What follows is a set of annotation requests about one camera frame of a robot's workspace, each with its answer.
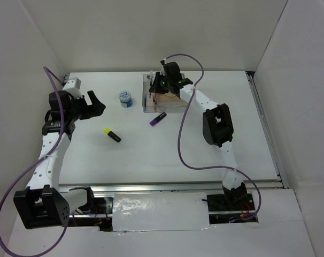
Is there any white foam front panel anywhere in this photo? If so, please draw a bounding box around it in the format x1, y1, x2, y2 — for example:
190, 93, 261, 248
112, 192, 210, 232

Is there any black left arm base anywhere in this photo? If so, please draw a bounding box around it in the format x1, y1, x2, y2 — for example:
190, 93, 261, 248
68, 197, 114, 232

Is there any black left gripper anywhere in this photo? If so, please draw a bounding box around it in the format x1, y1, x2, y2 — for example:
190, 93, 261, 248
67, 90, 106, 122

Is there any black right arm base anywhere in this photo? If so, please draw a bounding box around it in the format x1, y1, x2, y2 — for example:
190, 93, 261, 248
202, 193, 258, 224

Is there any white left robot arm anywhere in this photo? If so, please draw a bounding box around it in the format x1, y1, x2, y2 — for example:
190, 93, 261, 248
13, 90, 106, 229

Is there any purple cable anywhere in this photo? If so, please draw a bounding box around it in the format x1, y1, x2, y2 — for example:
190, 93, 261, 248
164, 54, 261, 221
0, 66, 77, 257

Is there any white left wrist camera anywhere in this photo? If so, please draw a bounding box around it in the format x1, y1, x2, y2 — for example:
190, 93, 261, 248
63, 78, 82, 99

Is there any long clear smoky tray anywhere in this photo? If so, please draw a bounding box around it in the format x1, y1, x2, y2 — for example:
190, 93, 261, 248
142, 73, 157, 113

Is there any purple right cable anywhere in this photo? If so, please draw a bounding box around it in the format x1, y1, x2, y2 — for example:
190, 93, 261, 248
164, 54, 261, 221

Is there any purple black highlighter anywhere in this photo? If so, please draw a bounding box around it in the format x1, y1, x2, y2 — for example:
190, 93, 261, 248
149, 112, 167, 127

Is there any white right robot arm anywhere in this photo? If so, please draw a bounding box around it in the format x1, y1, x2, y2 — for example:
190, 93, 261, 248
149, 59, 248, 210

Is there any round blue white tin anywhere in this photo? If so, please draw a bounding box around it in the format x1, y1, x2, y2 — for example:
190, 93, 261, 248
119, 90, 133, 108

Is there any clear plastic tray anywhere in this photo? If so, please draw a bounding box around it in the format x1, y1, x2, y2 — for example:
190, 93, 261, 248
157, 103, 187, 114

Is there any yellow black highlighter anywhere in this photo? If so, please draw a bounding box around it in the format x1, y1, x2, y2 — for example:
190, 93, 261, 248
104, 128, 121, 142

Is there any blue clear pen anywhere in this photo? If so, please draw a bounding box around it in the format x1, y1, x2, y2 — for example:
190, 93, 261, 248
149, 70, 154, 86

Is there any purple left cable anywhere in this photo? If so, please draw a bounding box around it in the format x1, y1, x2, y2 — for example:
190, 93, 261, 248
0, 66, 77, 257

